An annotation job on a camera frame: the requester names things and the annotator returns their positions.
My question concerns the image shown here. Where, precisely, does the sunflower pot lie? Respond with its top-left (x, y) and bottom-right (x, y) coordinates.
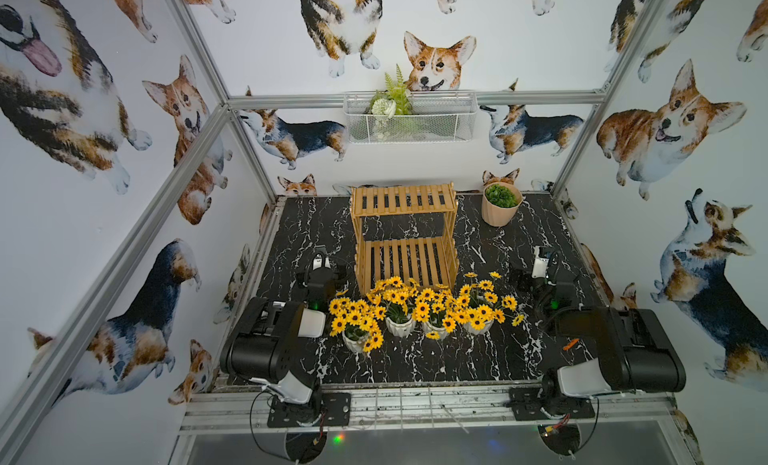
top-left (453, 271), bottom-right (526, 335)
top-left (329, 294), bottom-right (386, 354)
top-left (412, 285), bottom-right (457, 340)
top-left (366, 276), bottom-right (419, 338)

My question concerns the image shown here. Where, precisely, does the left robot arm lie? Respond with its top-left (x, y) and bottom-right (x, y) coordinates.
top-left (220, 260), bottom-right (347, 406)

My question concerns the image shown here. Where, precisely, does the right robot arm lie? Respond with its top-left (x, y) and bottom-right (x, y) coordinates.
top-left (508, 268), bottom-right (687, 415)

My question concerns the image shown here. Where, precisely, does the white orange spray bottle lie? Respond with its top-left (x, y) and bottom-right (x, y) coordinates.
top-left (562, 338), bottom-right (580, 351)

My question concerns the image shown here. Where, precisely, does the wooden two-tier plant shelf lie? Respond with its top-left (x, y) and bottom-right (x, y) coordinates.
top-left (350, 183), bottom-right (459, 294)

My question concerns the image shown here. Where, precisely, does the green fern white flower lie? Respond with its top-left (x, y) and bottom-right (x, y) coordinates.
top-left (367, 65), bottom-right (413, 118)

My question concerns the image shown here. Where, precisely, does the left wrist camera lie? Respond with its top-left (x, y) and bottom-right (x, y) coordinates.
top-left (310, 245), bottom-right (331, 270)

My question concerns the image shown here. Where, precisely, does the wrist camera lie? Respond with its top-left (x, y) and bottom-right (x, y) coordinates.
top-left (310, 245), bottom-right (331, 270)
top-left (531, 245), bottom-right (554, 279)

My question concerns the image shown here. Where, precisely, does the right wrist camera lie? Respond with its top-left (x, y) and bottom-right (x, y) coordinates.
top-left (531, 245), bottom-right (554, 279)

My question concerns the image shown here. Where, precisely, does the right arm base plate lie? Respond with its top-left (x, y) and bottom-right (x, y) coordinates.
top-left (506, 387), bottom-right (595, 421)

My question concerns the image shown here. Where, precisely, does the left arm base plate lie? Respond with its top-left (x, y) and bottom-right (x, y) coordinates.
top-left (267, 392), bottom-right (352, 428)

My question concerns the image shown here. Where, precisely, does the aluminium front rail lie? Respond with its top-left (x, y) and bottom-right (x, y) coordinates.
top-left (178, 385), bottom-right (676, 436)

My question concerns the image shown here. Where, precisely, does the white wire mesh basket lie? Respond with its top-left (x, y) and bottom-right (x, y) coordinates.
top-left (343, 91), bottom-right (479, 144)

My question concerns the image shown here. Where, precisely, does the aluminium cage frame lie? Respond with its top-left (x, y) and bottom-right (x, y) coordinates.
top-left (0, 0), bottom-right (673, 460)

